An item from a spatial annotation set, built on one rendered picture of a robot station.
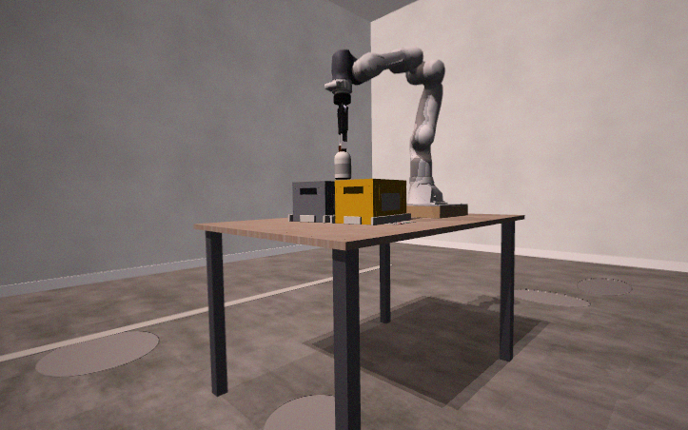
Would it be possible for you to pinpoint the white bottle with grey label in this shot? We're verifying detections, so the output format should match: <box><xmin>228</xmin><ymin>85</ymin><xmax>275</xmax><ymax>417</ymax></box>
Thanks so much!
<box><xmin>334</xmin><ymin>144</ymin><xmax>351</xmax><ymax>180</ymax></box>

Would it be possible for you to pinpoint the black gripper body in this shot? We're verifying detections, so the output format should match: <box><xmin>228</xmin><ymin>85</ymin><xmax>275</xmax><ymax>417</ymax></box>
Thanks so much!
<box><xmin>333</xmin><ymin>93</ymin><xmax>351</xmax><ymax>115</ymax></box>

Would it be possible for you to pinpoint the yellow crate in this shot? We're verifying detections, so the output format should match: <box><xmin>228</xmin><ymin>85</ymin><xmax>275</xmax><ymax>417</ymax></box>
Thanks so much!
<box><xmin>335</xmin><ymin>179</ymin><xmax>406</xmax><ymax>225</ymax></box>

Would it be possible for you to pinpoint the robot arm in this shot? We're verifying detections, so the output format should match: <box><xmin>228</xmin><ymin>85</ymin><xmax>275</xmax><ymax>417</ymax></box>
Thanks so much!
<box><xmin>324</xmin><ymin>47</ymin><xmax>447</xmax><ymax>205</ymax></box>

